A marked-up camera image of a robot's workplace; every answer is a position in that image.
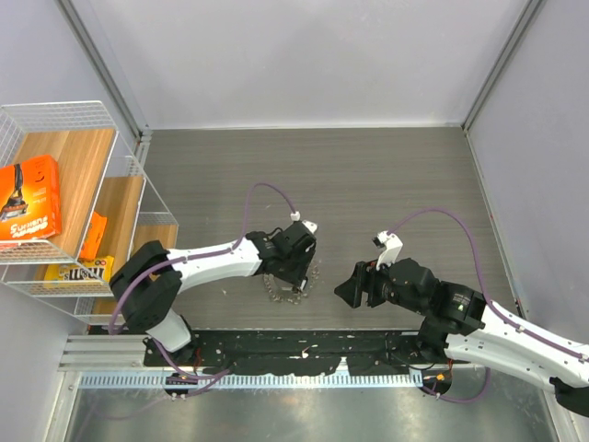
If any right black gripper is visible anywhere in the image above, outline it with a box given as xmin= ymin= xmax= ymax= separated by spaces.
xmin=334 ymin=253 xmax=428 ymax=315

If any silver key with black tag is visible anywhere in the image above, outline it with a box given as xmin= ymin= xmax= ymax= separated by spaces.
xmin=292 ymin=277 xmax=308 ymax=295

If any metal disc with key rings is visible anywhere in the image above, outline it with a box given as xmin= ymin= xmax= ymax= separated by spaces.
xmin=262 ymin=262 xmax=319 ymax=305

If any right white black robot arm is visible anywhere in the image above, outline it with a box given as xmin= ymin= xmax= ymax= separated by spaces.
xmin=334 ymin=259 xmax=588 ymax=416

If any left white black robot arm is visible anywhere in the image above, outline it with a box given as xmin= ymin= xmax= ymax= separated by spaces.
xmin=110 ymin=220 xmax=318 ymax=366

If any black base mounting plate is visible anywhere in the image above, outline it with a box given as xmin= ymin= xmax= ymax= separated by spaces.
xmin=169 ymin=330 xmax=449 ymax=377

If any yellow candy bag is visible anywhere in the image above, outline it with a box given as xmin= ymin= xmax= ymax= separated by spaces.
xmin=43 ymin=256 xmax=114 ymax=289

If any small orange packet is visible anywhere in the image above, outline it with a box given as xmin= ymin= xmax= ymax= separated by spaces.
xmin=79 ymin=212 xmax=108 ymax=260

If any orange product box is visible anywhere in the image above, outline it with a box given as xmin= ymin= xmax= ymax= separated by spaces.
xmin=1 ymin=155 xmax=62 ymax=240

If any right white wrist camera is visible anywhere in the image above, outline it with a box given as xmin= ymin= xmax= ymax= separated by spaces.
xmin=373 ymin=231 xmax=403 ymax=271

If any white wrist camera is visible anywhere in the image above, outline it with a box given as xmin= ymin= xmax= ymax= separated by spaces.
xmin=290 ymin=211 xmax=318 ymax=234
xmin=373 ymin=231 xmax=403 ymax=271

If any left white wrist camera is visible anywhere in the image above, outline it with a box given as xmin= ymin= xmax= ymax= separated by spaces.
xmin=290 ymin=211 xmax=318 ymax=234

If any white slotted cable duct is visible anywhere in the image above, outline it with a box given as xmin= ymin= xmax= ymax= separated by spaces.
xmin=78 ymin=370 xmax=422 ymax=390

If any white wire shelf rack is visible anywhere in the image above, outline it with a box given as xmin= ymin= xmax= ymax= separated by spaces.
xmin=1 ymin=101 xmax=179 ymax=325

